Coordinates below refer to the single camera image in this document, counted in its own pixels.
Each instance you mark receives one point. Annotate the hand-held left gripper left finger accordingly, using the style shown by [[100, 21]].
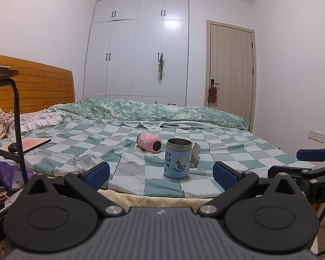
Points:
[[98, 174]]

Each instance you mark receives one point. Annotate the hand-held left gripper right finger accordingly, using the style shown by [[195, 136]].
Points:
[[223, 174]]

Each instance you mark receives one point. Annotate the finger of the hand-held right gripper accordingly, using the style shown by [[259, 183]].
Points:
[[284, 172], [311, 155]]

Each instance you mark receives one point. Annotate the pink cup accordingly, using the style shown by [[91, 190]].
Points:
[[148, 141]]

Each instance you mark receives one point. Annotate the blue printed steel cup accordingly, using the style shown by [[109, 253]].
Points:
[[176, 162]]

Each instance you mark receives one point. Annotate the checkered blanket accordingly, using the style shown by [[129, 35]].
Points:
[[97, 140]]

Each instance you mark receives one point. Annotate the yellow towel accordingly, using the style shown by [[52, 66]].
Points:
[[151, 199]]

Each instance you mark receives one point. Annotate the green floral duvet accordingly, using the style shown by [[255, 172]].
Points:
[[151, 112]]

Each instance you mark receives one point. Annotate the purple floral pillow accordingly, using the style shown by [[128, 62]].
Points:
[[38, 119]]

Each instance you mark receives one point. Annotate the black mouse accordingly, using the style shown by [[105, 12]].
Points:
[[14, 147]]

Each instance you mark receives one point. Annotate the purple packet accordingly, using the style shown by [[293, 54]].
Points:
[[8, 172]]

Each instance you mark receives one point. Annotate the black side table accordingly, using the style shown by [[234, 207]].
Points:
[[17, 119]]

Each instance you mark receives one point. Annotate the wooden headboard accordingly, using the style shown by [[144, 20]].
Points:
[[43, 86]]

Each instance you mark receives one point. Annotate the light wooden door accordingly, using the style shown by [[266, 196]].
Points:
[[230, 59]]

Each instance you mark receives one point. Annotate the white wardrobe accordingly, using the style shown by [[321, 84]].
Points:
[[124, 59]]

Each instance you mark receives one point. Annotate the green hanging ornament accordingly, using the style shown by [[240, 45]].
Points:
[[161, 66]]

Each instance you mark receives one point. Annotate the wall socket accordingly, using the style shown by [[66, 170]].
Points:
[[316, 136]]

